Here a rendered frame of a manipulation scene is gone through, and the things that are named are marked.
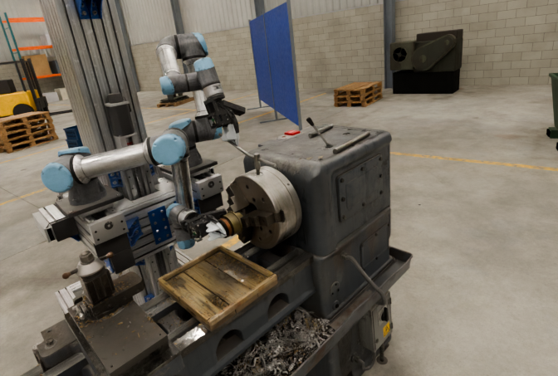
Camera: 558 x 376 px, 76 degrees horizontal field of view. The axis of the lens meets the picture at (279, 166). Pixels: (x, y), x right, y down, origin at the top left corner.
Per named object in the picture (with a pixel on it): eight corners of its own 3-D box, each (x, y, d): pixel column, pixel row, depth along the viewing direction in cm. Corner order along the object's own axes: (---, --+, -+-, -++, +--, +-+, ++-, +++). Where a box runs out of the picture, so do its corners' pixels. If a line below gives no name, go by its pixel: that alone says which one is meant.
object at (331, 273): (332, 301, 243) (323, 185, 215) (397, 336, 210) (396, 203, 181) (268, 358, 205) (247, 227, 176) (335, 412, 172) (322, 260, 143)
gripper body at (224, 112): (211, 131, 142) (200, 102, 141) (228, 125, 148) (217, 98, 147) (221, 126, 136) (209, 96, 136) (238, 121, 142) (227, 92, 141)
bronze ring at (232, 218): (231, 205, 140) (212, 215, 134) (246, 211, 133) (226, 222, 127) (235, 226, 143) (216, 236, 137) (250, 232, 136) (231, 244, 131)
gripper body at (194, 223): (198, 243, 132) (182, 233, 140) (217, 233, 137) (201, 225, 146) (194, 225, 129) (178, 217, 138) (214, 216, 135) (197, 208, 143)
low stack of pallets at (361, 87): (354, 98, 995) (353, 81, 981) (384, 97, 946) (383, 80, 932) (333, 107, 902) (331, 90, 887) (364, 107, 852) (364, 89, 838)
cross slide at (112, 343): (115, 287, 131) (111, 277, 130) (171, 347, 101) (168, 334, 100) (66, 314, 121) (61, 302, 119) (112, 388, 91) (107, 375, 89)
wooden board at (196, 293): (222, 251, 157) (220, 244, 156) (278, 283, 132) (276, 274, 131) (159, 287, 138) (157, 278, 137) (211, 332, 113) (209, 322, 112)
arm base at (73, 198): (65, 200, 156) (58, 179, 153) (100, 188, 166) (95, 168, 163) (75, 208, 146) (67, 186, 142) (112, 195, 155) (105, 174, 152)
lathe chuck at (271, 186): (246, 222, 164) (241, 159, 151) (296, 251, 144) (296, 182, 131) (231, 231, 159) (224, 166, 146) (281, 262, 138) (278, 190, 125)
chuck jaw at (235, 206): (251, 206, 146) (237, 181, 148) (256, 201, 142) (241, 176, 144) (229, 216, 139) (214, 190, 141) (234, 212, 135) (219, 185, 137)
